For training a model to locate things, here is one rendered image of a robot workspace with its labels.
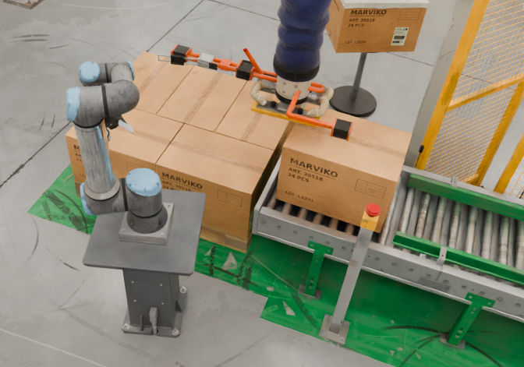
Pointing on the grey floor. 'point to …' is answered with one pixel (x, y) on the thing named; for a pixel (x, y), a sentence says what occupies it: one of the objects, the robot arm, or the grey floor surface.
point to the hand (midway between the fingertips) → (120, 142)
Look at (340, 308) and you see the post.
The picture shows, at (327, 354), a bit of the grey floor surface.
